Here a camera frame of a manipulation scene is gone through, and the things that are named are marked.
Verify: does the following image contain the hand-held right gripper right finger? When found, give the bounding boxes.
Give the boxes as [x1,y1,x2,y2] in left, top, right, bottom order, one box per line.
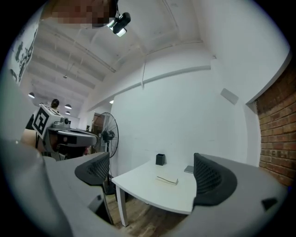
[161,152,289,237]

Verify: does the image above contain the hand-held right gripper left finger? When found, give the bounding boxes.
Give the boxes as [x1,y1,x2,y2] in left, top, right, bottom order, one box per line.
[43,151,125,237]

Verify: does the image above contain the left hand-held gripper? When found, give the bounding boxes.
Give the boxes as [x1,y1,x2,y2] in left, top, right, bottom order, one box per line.
[31,104,98,161]

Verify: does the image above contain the white box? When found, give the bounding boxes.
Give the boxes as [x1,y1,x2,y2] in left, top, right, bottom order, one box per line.
[155,175,179,186]

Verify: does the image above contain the person's left forearm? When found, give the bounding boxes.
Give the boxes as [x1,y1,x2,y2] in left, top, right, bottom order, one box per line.
[20,128,46,152]

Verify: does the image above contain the black standing fan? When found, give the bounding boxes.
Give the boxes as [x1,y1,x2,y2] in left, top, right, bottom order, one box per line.
[92,112,120,195]

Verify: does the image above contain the black square pen holder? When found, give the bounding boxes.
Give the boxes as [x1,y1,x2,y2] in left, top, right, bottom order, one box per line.
[155,153,166,166]

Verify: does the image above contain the white table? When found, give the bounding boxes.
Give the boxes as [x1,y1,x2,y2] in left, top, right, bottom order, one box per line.
[111,159,197,227]

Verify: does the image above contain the white printed shirt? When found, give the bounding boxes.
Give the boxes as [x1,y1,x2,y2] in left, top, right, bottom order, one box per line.
[8,22,40,84]

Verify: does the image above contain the grey wall box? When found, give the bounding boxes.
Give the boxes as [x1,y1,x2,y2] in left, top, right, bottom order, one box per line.
[220,87,240,105]

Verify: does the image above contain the black head-worn camera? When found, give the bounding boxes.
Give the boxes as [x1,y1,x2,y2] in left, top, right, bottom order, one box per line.
[105,12,131,37]

